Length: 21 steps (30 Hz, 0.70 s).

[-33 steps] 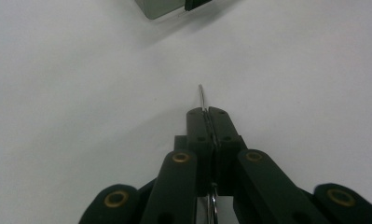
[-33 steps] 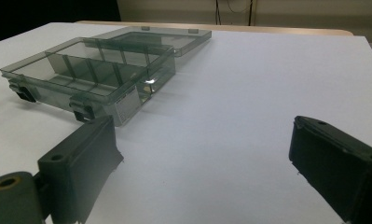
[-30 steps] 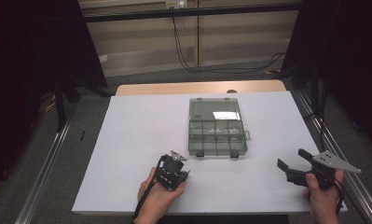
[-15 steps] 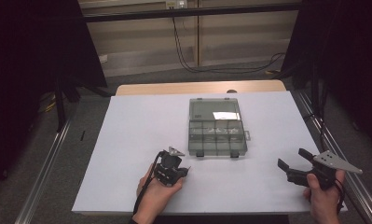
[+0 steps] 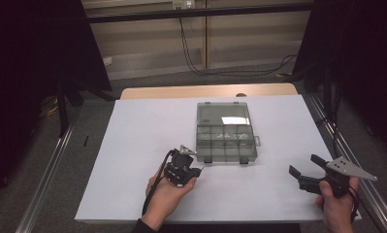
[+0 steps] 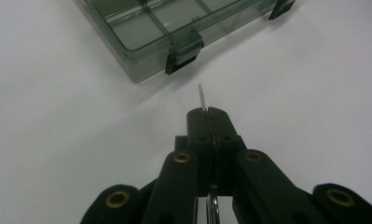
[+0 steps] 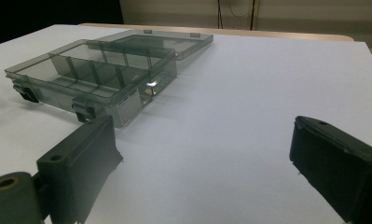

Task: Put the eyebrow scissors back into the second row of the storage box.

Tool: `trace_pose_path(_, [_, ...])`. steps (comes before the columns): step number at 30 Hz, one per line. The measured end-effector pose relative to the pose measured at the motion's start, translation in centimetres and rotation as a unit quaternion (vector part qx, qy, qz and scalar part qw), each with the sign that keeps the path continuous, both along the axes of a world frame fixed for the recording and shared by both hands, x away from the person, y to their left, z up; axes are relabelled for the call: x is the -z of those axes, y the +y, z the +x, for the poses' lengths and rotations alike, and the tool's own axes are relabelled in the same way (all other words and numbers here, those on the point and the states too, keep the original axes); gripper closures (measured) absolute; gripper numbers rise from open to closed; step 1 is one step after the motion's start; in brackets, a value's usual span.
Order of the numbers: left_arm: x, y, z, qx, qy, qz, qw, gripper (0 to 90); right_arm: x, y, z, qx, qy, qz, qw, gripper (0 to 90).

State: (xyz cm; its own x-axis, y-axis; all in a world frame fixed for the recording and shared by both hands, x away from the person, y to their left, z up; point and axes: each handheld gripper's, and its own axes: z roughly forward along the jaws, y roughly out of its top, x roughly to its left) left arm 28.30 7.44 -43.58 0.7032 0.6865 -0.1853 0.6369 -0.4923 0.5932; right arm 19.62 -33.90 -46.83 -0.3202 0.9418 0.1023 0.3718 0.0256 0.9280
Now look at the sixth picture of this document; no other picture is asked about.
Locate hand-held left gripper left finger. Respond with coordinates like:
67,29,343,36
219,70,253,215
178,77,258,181
174,106,217,198

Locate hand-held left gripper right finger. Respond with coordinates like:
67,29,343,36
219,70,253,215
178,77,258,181
207,105,248,197

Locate green transparent compartment box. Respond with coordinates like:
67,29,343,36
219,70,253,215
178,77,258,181
76,0,297,84

